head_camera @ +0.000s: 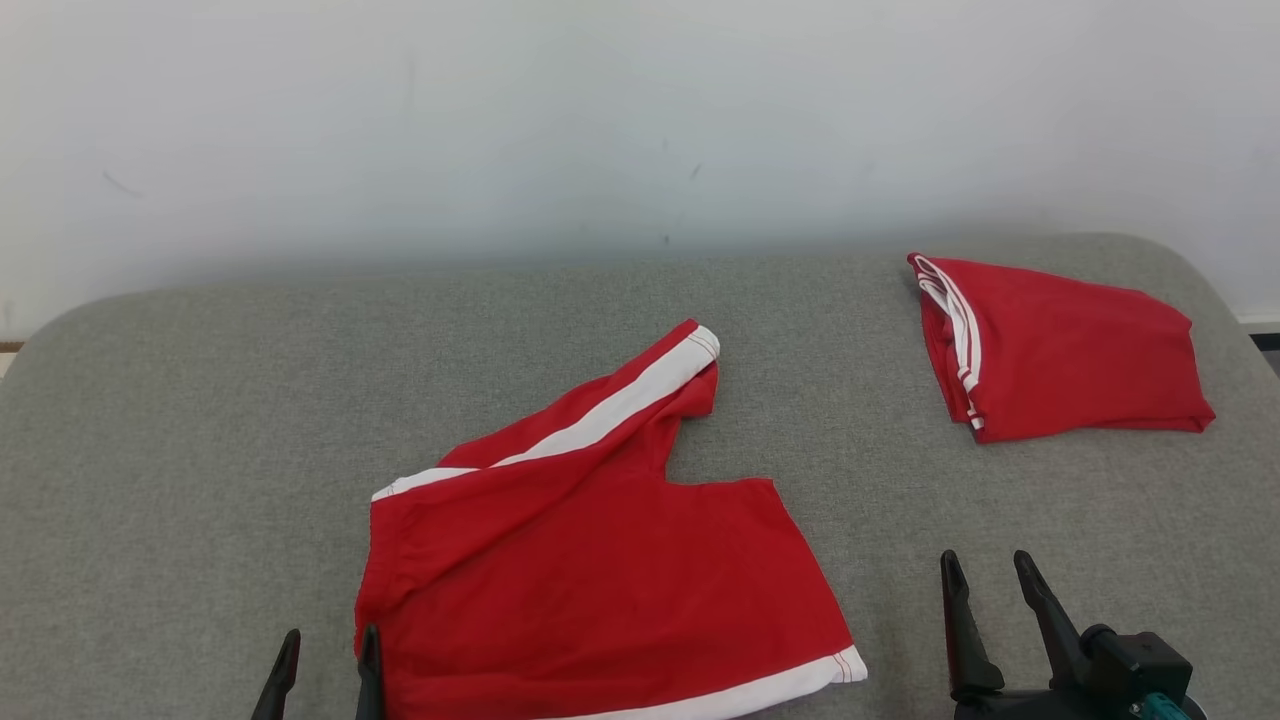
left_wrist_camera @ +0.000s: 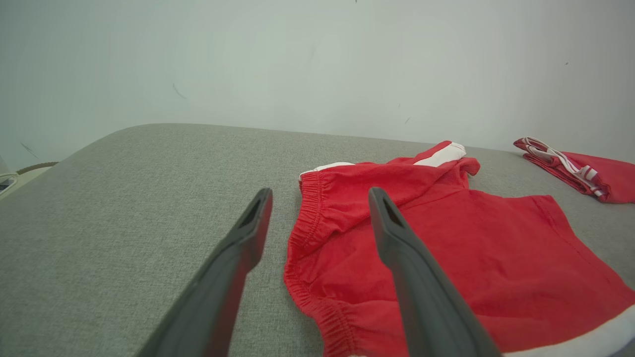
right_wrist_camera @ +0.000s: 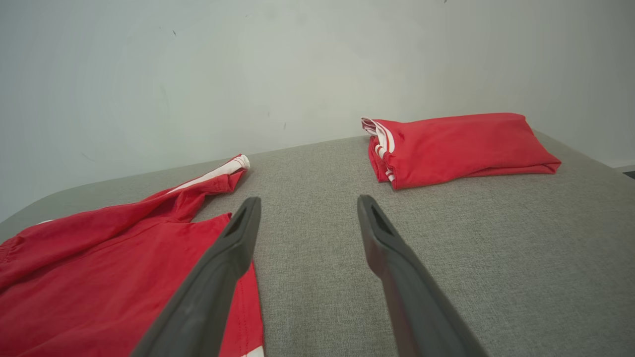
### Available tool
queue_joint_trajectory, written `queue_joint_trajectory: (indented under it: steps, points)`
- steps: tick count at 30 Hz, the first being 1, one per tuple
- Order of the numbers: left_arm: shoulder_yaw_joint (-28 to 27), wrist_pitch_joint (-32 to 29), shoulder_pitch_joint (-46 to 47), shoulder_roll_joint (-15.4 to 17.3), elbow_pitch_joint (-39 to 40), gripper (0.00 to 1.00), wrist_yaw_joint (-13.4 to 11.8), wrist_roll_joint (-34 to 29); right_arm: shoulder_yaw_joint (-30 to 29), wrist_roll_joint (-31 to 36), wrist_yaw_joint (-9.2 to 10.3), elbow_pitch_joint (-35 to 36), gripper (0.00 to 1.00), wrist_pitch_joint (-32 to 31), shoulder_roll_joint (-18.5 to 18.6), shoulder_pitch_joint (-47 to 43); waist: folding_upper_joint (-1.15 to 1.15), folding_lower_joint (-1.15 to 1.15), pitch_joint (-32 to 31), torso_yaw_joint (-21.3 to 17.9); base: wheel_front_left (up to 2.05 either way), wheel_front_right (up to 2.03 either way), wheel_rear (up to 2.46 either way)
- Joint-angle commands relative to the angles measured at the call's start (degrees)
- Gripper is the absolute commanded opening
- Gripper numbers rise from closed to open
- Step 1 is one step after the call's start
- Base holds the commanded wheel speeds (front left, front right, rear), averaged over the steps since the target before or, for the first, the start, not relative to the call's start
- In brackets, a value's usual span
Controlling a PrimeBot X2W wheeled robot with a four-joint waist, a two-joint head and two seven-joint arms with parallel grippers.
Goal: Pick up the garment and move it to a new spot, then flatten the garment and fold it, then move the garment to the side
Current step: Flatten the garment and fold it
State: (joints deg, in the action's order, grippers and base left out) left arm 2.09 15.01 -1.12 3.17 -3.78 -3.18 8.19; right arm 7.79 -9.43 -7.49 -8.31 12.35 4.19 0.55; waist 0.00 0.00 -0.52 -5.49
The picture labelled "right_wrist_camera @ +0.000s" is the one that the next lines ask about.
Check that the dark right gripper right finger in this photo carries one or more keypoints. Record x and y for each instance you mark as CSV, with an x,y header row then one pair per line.
x,y
416,307

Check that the red shorts with white stripe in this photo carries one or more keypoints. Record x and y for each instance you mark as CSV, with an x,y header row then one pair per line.
x,y
99,277

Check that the red basketball jersey white sleeves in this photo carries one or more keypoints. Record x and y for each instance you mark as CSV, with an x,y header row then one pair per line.
x,y
456,148

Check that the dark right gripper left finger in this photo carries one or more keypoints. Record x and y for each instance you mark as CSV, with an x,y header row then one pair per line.
x,y
208,297

